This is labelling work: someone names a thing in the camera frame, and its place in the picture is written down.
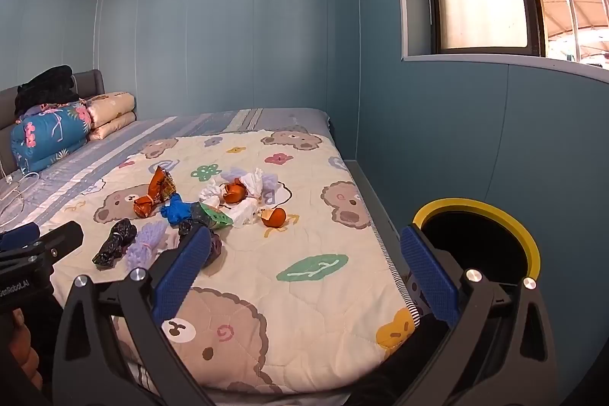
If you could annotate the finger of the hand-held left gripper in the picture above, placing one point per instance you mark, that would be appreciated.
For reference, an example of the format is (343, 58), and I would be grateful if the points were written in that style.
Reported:
(62, 239)
(19, 234)

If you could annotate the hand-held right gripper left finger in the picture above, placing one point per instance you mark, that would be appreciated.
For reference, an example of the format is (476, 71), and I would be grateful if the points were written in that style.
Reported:
(183, 273)

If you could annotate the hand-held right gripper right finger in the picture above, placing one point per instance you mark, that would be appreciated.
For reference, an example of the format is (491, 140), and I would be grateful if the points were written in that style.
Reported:
(428, 273)

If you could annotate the black bin with yellow rim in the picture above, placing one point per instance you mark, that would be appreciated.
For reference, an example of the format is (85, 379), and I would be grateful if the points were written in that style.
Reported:
(476, 239)

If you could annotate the green snack packet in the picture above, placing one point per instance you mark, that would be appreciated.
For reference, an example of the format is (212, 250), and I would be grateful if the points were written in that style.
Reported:
(216, 218)

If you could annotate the small white knotted tissue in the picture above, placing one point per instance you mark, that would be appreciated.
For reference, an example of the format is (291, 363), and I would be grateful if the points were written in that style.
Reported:
(211, 193)

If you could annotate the orange snack wrapper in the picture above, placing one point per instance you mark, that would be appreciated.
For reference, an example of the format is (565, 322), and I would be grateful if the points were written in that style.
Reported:
(157, 192)

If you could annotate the large white tissue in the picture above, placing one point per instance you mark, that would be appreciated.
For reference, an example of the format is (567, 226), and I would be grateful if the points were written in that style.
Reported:
(247, 206)

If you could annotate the large orange peel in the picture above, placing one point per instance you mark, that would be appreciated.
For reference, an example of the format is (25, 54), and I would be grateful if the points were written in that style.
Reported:
(234, 193)

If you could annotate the person's left hand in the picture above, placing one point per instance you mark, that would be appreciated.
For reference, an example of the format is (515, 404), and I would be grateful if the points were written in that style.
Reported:
(24, 339)

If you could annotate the purple foam fruit net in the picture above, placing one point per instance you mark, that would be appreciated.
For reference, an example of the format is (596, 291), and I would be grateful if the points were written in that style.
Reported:
(145, 244)

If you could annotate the blue crumpled cloth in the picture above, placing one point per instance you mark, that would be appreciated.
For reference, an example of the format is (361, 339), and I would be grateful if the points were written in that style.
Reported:
(178, 211)

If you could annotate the folded blue floral quilt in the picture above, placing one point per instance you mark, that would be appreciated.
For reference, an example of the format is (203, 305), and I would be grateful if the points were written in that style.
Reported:
(47, 135)

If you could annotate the small orange peel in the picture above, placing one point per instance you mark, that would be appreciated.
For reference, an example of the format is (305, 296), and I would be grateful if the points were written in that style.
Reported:
(274, 218)

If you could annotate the bear print blanket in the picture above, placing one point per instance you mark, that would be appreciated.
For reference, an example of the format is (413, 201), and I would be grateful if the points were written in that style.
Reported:
(295, 315)

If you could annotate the folded peach quilt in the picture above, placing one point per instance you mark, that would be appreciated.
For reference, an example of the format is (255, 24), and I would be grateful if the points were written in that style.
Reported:
(112, 111)

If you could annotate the black cloth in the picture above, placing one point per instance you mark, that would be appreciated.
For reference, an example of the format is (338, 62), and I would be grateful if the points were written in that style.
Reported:
(45, 89)

